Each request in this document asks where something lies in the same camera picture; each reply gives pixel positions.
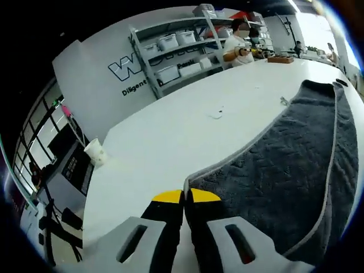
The dark grey towel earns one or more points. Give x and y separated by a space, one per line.
284 170

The white paper cup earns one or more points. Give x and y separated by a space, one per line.
95 152

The white thread scrap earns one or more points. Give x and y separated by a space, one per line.
217 113

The pink object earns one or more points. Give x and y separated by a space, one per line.
66 111

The small grey scrap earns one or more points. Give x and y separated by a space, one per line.
283 101

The grey metal shelf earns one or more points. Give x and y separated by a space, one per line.
142 57

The group of white storage boxes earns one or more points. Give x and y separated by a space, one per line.
167 42

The wooden tray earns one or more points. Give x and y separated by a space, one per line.
280 59

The small black object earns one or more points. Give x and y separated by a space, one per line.
341 82

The black tripod stand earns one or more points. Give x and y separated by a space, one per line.
290 31

